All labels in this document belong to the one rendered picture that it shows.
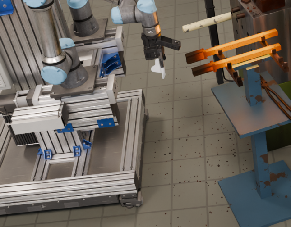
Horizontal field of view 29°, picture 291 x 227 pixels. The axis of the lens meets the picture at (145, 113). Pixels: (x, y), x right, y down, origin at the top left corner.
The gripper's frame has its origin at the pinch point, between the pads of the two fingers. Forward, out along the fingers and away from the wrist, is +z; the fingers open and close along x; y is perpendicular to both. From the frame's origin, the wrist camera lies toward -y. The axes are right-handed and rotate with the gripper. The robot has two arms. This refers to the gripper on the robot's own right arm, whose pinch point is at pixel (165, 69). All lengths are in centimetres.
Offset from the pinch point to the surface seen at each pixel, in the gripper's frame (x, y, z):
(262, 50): -3.8, -44.0, -0.4
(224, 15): -93, -29, 30
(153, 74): -135, 29, 93
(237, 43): -12.9, -33.3, -0.4
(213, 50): -9.7, -22.1, -0.4
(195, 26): -87, -11, 31
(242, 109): 2.1, -31.7, 26.8
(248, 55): -1.5, -37.4, -0.4
